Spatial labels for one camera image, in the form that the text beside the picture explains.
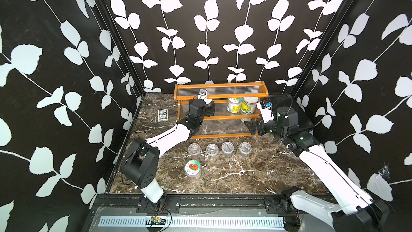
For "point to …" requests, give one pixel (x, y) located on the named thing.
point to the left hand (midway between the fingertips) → (205, 97)
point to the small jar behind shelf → (243, 120)
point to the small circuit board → (155, 220)
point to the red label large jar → (192, 169)
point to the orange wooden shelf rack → (224, 124)
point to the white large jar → (208, 101)
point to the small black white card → (162, 115)
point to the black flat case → (288, 101)
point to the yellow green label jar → (234, 104)
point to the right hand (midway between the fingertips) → (251, 115)
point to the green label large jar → (248, 104)
